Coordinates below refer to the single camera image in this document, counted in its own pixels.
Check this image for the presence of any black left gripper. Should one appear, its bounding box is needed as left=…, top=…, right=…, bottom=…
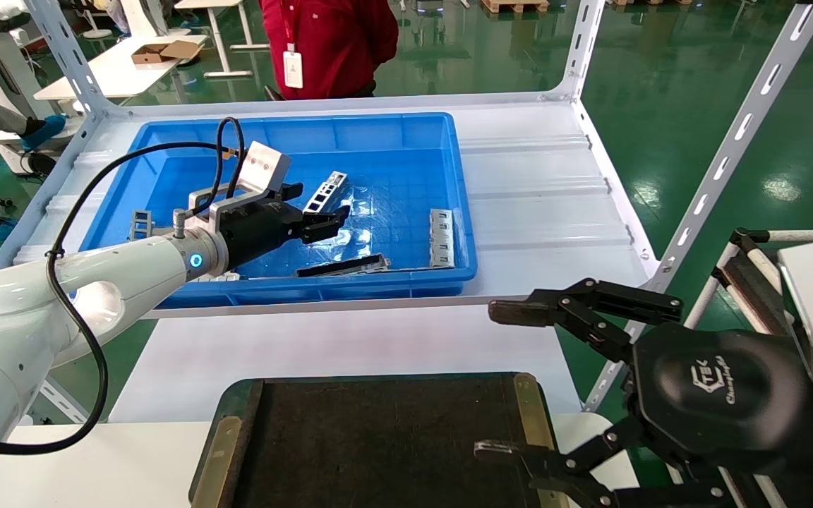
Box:
left=217, top=182, right=352, bottom=270

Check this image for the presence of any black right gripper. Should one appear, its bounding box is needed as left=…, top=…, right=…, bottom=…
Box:
left=475, top=278, right=813, bottom=508

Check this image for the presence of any dark long metal part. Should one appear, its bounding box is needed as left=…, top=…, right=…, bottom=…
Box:
left=296, top=253, right=392, bottom=278

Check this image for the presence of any black flat container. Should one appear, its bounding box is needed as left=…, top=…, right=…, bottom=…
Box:
left=189, top=372, right=571, bottom=508

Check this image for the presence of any large blue plastic bin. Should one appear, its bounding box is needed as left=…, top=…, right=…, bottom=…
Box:
left=80, top=111, right=479, bottom=310

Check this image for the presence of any white id badge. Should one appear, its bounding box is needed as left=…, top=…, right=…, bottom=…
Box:
left=282, top=44, right=304, bottom=90

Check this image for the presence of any person in red shirt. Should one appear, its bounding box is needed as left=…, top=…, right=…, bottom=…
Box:
left=258, top=0, right=400, bottom=101

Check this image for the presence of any white table with metal legs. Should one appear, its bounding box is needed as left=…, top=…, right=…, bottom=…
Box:
left=174, top=0, right=271, bottom=78

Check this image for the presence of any open brown cardboard box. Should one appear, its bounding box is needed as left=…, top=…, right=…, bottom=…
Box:
left=131, top=40, right=203, bottom=66

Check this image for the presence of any grey metal shelving rack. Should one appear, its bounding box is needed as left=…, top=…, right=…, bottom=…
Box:
left=0, top=0, right=813, bottom=424

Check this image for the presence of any wooden pallet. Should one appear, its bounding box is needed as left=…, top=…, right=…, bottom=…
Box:
left=481, top=0, right=550, bottom=14

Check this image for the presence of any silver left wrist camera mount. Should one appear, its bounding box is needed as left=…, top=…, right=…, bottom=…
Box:
left=188, top=141, right=291, bottom=230

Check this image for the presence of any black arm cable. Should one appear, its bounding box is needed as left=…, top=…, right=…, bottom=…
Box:
left=0, top=116, right=246, bottom=456

